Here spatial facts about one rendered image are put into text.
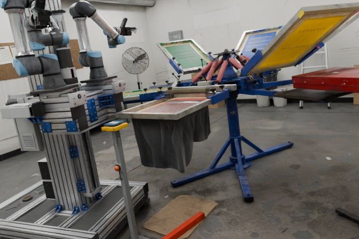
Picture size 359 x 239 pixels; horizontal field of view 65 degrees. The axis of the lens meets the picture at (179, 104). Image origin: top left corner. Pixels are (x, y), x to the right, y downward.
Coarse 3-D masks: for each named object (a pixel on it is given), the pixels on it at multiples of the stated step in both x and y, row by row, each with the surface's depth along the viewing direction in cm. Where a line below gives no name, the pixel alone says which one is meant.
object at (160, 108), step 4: (172, 100) 262; (176, 100) 259; (180, 100) 257; (184, 100) 254; (188, 100) 251; (164, 104) 248; (168, 104) 246; (172, 104) 243; (176, 104) 240; (152, 108) 236; (156, 108) 234; (160, 108) 231; (164, 108) 229; (168, 108) 227; (140, 112) 227; (144, 112) 225; (148, 112) 223; (152, 112) 221; (156, 112) 219
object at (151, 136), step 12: (132, 120) 223; (144, 120) 215; (156, 120) 208; (168, 120) 202; (144, 132) 219; (156, 132) 212; (168, 132) 207; (144, 144) 223; (156, 144) 215; (168, 144) 210; (180, 144) 202; (144, 156) 226; (156, 156) 218; (168, 156) 213; (180, 156) 204; (180, 168) 206
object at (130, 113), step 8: (176, 96) 276; (184, 96) 270; (192, 96) 265; (200, 96) 260; (144, 104) 241; (152, 104) 249; (200, 104) 210; (208, 104) 220; (120, 112) 219; (128, 112) 215; (136, 112) 211; (176, 112) 191; (184, 112) 193; (192, 112) 201
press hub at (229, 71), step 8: (224, 56) 309; (224, 72) 311; (232, 72) 309; (232, 96) 313; (232, 104) 316; (232, 112) 317; (232, 120) 319; (232, 128) 321; (232, 136) 324; (240, 136) 324; (232, 144) 326; (240, 144) 327; (232, 152) 329; (240, 152) 327; (232, 160) 328; (232, 168) 323
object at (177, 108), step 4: (192, 100) 248; (196, 100) 245; (200, 100) 243; (180, 104) 238; (184, 104) 235; (188, 104) 233; (192, 104) 231; (172, 108) 224; (176, 108) 222; (180, 108) 220; (184, 108) 218; (160, 112) 216; (164, 112) 214; (168, 112) 212; (172, 112) 210
